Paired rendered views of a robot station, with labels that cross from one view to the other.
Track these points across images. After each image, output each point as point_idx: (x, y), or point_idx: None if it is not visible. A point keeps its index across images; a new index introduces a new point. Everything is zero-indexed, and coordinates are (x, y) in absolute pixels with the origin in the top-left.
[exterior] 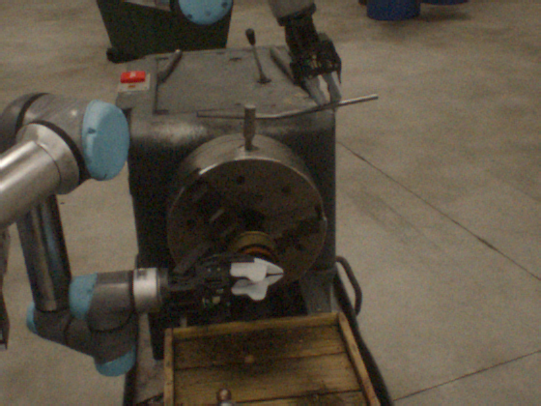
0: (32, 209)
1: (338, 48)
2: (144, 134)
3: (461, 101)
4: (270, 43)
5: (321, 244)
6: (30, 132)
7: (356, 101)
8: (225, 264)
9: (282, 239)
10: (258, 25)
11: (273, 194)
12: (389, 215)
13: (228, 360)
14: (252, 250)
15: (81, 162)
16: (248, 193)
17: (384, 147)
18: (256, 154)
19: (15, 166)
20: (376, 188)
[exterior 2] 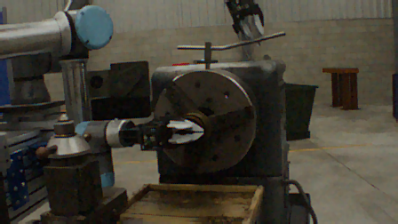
0: (68, 80)
1: (375, 135)
2: (161, 73)
3: None
4: (337, 132)
5: (251, 137)
6: (55, 15)
7: (272, 36)
8: (166, 121)
9: (215, 119)
10: (332, 124)
11: (218, 97)
12: (383, 215)
13: (173, 200)
14: (187, 116)
15: (73, 29)
16: (202, 95)
17: (390, 181)
18: (209, 69)
19: (35, 22)
20: (378, 201)
